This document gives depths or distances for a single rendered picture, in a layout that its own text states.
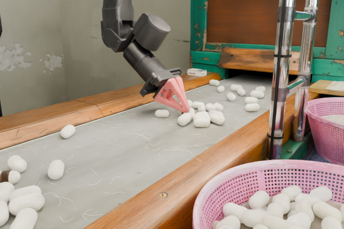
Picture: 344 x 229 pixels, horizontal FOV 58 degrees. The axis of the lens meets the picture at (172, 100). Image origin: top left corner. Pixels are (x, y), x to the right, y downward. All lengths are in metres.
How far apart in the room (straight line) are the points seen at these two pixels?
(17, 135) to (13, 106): 2.21
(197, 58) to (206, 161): 0.82
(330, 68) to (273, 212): 0.73
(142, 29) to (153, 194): 0.43
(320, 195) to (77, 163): 0.34
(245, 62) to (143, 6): 1.43
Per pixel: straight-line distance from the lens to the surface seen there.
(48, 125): 0.65
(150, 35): 0.68
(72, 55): 2.96
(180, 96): 0.67
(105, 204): 0.39
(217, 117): 0.64
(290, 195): 0.43
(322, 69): 1.06
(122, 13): 0.74
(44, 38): 2.94
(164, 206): 0.34
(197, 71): 1.08
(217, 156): 0.45
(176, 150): 0.53
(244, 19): 1.14
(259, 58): 1.06
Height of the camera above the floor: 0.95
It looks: 14 degrees down
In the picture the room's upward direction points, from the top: straight up
